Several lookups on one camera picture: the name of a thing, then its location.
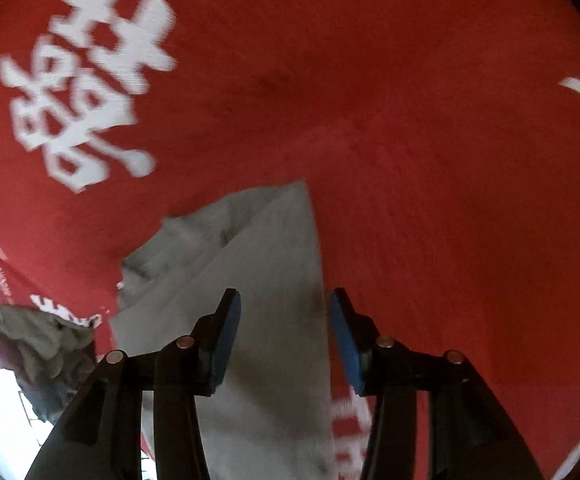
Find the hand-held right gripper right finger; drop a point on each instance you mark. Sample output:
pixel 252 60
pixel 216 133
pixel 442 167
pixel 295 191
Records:
pixel 346 342

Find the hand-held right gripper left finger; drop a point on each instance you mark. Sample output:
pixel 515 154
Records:
pixel 225 340

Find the grey small cloth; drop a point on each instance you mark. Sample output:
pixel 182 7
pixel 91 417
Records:
pixel 270 285

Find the red printed blanket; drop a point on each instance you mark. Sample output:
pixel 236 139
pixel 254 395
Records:
pixel 370 110

